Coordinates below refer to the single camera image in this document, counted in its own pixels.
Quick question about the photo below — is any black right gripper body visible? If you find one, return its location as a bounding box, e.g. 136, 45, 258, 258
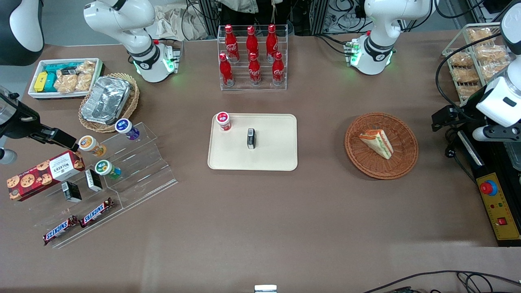
0, 100, 42, 139

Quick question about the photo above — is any triangular sandwich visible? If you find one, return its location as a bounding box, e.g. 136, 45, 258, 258
358, 129, 394, 160

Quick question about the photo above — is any aluminium foil tray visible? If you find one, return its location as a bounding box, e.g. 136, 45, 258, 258
81, 76, 131, 125

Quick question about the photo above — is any oval wicker basket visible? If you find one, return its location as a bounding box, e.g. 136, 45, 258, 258
79, 72, 140, 133

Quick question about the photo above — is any round brown wicker basket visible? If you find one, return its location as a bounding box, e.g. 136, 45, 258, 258
344, 112, 419, 180

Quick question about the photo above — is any beige plastic tray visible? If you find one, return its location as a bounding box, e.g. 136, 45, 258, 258
207, 113, 298, 171

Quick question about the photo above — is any wrapped bread pack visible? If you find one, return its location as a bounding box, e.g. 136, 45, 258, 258
466, 27, 494, 44
452, 67, 481, 84
449, 51, 475, 68
474, 44, 509, 63
458, 84, 485, 100
481, 62, 509, 80

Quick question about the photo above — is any white rectangular bin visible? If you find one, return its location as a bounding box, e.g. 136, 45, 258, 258
28, 58, 105, 100

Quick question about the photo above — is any orange lid yogurt cup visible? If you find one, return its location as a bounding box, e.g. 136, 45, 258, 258
78, 135, 107, 157

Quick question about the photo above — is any red tartan cookie box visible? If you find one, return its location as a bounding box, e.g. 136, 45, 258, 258
7, 150, 86, 202

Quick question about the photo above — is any green lid yogurt cup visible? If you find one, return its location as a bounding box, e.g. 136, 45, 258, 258
95, 160, 122, 180

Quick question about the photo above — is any steel pan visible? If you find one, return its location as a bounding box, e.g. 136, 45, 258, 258
505, 142, 521, 171

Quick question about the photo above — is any long teal snack box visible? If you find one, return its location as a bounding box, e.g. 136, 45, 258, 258
44, 61, 84, 74

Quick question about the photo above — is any purple lid yogurt cup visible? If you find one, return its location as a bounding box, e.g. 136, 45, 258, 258
115, 118, 140, 141

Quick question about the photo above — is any Snickers chocolate bar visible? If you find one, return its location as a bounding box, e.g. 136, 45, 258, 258
43, 215, 80, 246
80, 197, 115, 228

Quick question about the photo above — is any clear acrylic stepped shelf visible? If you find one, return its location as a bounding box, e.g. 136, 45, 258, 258
28, 121, 178, 249

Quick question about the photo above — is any black appliance with yellow panel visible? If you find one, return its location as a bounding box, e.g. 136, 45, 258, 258
456, 118, 521, 247

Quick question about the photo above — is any beige cloth bag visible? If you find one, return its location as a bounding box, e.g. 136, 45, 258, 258
153, 4, 212, 41

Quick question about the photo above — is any red cola bottle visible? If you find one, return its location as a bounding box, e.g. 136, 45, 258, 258
219, 53, 235, 87
248, 52, 262, 85
246, 26, 259, 61
272, 51, 285, 85
266, 24, 279, 62
224, 24, 239, 63

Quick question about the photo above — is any clear acrylic bottle rack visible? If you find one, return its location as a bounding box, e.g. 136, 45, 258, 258
217, 24, 288, 91

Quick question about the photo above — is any person in beige jacket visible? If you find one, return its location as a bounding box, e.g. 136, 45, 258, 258
216, 0, 283, 15

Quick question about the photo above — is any black power cable with plug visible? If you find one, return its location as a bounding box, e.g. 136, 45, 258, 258
444, 126, 477, 179

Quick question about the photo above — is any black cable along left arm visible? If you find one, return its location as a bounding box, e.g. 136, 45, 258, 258
435, 33, 503, 122

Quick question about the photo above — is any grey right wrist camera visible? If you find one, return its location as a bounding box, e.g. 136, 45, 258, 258
0, 148, 18, 165

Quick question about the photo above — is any white wire rack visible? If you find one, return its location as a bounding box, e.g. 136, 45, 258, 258
442, 22, 514, 102

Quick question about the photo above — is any thin black table cable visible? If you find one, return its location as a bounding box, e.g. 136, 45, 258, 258
362, 270, 521, 293

